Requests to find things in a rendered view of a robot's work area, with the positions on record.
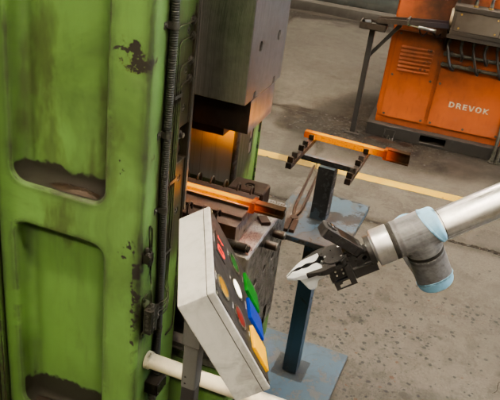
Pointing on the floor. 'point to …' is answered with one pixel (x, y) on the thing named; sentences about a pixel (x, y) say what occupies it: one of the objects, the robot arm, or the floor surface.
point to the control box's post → (191, 373)
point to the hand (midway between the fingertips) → (290, 273)
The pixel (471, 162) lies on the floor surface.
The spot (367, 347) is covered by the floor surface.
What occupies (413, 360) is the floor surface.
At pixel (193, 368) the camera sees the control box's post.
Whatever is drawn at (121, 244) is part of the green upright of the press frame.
